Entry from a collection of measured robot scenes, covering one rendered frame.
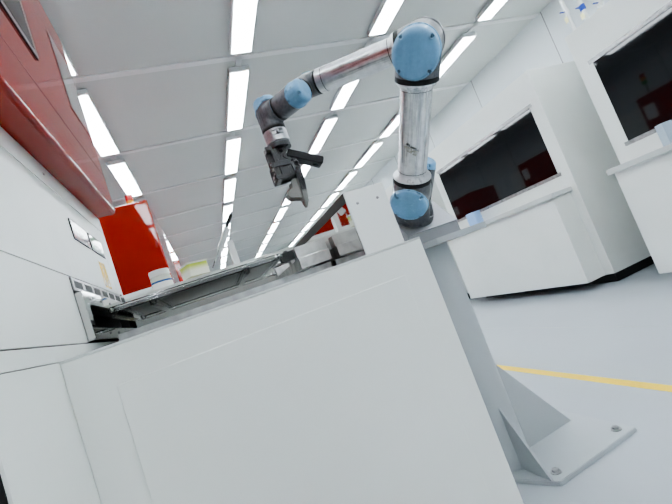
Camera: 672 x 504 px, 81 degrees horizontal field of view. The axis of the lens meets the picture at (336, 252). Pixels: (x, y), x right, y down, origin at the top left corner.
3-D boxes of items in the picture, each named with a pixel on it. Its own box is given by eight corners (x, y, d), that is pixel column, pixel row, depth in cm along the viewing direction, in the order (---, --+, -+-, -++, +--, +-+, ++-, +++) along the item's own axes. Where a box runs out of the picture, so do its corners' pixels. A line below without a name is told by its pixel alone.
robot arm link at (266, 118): (263, 89, 117) (245, 105, 122) (275, 123, 116) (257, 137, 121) (281, 94, 123) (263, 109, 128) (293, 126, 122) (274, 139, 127)
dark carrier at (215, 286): (115, 310, 79) (114, 308, 79) (144, 316, 112) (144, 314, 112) (275, 258, 91) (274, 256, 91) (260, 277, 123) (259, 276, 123)
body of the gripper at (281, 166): (275, 189, 122) (262, 154, 123) (300, 182, 125) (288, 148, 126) (278, 180, 115) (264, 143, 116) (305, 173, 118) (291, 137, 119)
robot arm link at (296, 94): (304, 70, 117) (280, 90, 124) (290, 80, 109) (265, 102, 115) (320, 92, 120) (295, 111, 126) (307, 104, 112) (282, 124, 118)
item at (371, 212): (367, 256, 79) (342, 192, 80) (307, 286, 131) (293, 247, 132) (405, 242, 82) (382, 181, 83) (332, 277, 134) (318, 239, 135)
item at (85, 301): (86, 342, 71) (71, 293, 72) (134, 338, 113) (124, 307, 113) (97, 338, 72) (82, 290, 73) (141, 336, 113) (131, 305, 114)
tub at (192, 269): (192, 281, 129) (186, 262, 129) (184, 287, 134) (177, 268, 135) (213, 276, 134) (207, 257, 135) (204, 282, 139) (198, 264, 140)
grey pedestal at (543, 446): (534, 407, 169) (463, 231, 176) (637, 431, 128) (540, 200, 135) (440, 465, 152) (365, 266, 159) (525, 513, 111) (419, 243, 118)
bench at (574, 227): (598, 292, 321) (505, 74, 338) (467, 306, 490) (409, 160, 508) (678, 252, 357) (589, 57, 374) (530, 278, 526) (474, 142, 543)
